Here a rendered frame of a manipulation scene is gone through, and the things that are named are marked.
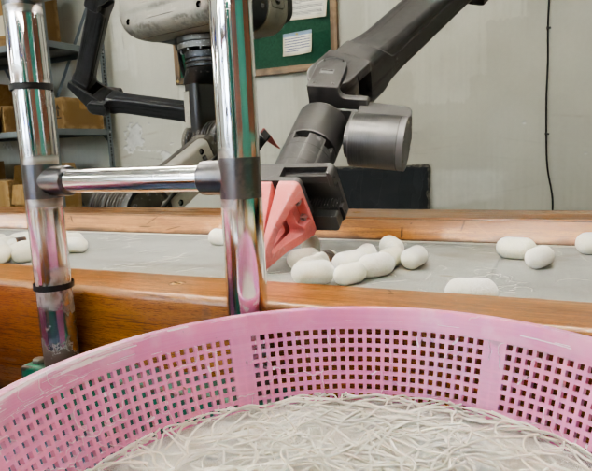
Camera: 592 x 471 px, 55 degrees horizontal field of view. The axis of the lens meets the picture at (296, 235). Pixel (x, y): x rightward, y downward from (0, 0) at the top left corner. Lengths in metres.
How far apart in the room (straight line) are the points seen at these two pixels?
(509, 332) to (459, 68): 2.32
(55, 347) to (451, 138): 2.28
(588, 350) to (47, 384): 0.22
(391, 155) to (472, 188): 1.99
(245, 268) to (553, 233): 0.42
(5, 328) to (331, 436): 0.31
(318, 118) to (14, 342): 0.35
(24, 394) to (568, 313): 0.26
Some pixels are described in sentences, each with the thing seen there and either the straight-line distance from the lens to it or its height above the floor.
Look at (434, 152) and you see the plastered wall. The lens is 2.58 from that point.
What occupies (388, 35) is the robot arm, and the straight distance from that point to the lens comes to 0.73.
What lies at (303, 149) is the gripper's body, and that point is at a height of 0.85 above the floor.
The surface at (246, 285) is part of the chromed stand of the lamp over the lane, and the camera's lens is 0.31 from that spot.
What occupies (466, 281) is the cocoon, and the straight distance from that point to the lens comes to 0.41.
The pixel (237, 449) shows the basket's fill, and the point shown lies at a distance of 0.25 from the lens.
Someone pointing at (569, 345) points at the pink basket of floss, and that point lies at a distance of 0.28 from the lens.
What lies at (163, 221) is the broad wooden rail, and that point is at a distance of 0.84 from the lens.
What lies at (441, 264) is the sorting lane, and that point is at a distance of 0.55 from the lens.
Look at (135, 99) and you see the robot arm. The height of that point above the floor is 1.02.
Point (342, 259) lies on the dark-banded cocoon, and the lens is 0.49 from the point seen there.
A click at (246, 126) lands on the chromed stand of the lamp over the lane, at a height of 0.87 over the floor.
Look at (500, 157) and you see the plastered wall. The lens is 2.54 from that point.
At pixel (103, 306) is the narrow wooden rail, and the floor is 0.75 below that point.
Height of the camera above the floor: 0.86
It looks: 9 degrees down
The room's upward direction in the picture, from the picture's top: 3 degrees counter-clockwise
